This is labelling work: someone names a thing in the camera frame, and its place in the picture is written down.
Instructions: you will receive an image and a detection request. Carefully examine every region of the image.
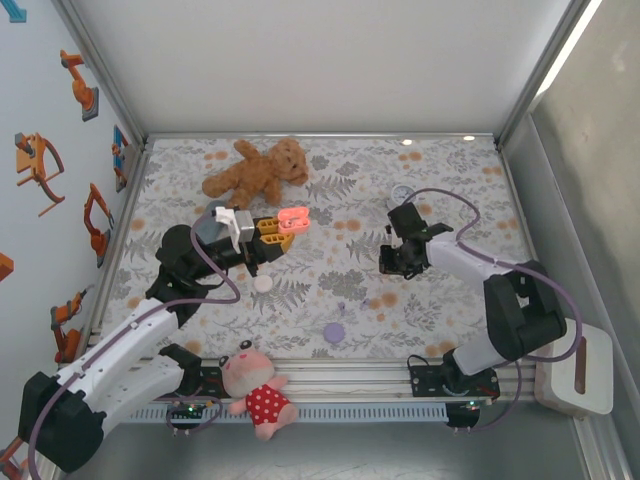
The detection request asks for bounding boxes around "white alarm clock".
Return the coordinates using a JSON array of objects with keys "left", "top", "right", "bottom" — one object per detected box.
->
[{"left": 389, "top": 183, "right": 416, "bottom": 206}]

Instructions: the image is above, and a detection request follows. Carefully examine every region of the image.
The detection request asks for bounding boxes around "small black controller board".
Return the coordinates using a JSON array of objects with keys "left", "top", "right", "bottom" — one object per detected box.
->
[
  {"left": 167, "top": 398, "right": 221, "bottom": 417},
  {"left": 445, "top": 399, "right": 489, "bottom": 429}
]

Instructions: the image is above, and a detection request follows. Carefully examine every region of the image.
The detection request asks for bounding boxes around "white tissue box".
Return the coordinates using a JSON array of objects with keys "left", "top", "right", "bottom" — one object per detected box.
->
[{"left": 533, "top": 322, "right": 615, "bottom": 416}]

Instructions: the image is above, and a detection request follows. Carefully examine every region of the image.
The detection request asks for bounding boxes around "aluminium side rail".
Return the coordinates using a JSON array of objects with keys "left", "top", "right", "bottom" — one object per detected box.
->
[
  {"left": 82, "top": 141, "right": 151, "bottom": 360},
  {"left": 497, "top": 142, "right": 549, "bottom": 359}
]

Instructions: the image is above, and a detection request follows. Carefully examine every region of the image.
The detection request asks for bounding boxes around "brown teddy bear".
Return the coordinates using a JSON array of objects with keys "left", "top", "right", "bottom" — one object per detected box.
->
[{"left": 201, "top": 138, "right": 310, "bottom": 226}]

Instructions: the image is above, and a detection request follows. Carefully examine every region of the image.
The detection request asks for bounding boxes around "aluminium back rail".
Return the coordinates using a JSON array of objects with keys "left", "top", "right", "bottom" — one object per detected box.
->
[{"left": 144, "top": 131, "right": 501, "bottom": 142}]

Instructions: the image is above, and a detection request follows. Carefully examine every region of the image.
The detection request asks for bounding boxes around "aluminium front rail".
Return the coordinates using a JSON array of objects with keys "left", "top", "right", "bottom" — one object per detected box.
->
[{"left": 47, "top": 357, "right": 540, "bottom": 404}]

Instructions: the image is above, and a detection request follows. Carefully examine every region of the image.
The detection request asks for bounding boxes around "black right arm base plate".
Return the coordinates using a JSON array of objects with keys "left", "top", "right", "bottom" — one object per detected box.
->
[{"left": 408, "top": 352, "right": 501, "bottom": 399}]

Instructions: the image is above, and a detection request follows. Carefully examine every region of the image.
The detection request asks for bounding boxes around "floral table mat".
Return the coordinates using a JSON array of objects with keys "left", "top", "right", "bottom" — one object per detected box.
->
[{"left": 99, "top": 137, "right": 540, "bottom": 360}]

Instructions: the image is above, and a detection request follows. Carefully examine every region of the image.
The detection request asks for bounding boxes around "blue and orange machine sticker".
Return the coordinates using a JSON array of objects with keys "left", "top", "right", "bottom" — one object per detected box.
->
[{"left": 111, "top": 124, "right": 132, "bottom": 194}]

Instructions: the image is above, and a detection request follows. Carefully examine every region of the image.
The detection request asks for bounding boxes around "blue wall sticker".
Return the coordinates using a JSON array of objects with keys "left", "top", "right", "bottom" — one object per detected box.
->
[{"left": 0, "top": 0, "right": 29, "bottom": 25}]

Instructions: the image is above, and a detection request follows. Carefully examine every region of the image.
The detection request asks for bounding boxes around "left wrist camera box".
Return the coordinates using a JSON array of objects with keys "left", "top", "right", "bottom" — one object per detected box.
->
[{"left": 214, "top": 205, "right": 257, "bottom": 254}]

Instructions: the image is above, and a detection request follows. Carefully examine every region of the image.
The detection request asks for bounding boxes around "salmon pink earbud case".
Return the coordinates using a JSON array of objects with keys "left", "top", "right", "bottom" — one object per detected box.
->
[{"left": 277, "top": 206, "right": 312, "bottom": 236}]

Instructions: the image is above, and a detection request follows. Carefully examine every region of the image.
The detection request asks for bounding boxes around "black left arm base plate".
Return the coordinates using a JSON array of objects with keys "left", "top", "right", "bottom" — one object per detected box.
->
[{"left": 143, "top": 366, "right": 227, "bottom": 400}]

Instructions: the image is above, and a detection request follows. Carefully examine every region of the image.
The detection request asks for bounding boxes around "blue-grey pouch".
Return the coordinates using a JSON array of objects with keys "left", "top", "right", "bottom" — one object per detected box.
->
[{"left": 196, "top": 199, "right": 227, "bottom": 242}]

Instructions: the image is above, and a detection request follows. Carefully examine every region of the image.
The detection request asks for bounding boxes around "aluminium frame post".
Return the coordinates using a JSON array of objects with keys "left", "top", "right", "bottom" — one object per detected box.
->
[
  {"left": 494, "top": 0, "right": 601, "bottom": 147},
  {"left": 51, "top": 0, "right": 149, "bottom": 149}
]

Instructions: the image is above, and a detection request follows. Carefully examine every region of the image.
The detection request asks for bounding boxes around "pink plush toy red dress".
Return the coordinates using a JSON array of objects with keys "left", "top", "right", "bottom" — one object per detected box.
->
[{"left": 217, "top": 338, "right": 300, "bottom": 442}]

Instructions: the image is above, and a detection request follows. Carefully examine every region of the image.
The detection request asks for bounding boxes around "white slotted cable duct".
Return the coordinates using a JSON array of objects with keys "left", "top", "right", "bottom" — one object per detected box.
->
[{"left": 124, "top": 403, "right": 449, "bottom": 424}]

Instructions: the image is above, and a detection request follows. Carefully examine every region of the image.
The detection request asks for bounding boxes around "orange gripper claw sticker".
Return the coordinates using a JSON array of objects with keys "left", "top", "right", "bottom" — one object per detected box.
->
[{"left": 13, "top": 132, "right": 67, "bottom": 219}]

